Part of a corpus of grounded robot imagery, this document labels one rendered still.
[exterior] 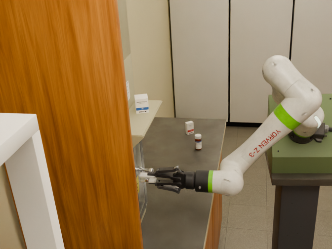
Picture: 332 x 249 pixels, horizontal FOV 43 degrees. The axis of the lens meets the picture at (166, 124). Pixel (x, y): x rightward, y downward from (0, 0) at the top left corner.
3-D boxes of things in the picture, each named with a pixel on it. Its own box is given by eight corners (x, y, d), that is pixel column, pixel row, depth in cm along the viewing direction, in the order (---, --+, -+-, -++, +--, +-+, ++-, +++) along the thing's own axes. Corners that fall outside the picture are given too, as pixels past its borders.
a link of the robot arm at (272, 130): (273, 116, 166) (294, 134, 167) (272, 106, 177) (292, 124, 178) (212, 174, 181) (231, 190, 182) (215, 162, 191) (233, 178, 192)
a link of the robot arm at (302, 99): (309, 77, 173) (301, 75, 162) (331, 100, 168) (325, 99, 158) (276, 108, 180) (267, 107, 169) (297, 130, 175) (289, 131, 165)
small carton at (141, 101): (136, 113, 163) (135, 99, 161) (135, 108, 168) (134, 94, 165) (149, 112, 164) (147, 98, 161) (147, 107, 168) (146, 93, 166)
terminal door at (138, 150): (127, 247, 172) (116, 162, 155) (146, 202, 199) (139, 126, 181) (129, 247, 172) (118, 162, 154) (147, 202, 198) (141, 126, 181)
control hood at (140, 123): (114, 159, 153) (111, 134, 149) (138, 120, 181) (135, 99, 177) (145, 160, 151) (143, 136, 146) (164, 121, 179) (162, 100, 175)
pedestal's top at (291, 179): (321, 154, 245) (322, 148, 244) (335, 186, 217) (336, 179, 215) (265, 154, 249) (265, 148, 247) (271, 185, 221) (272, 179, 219)
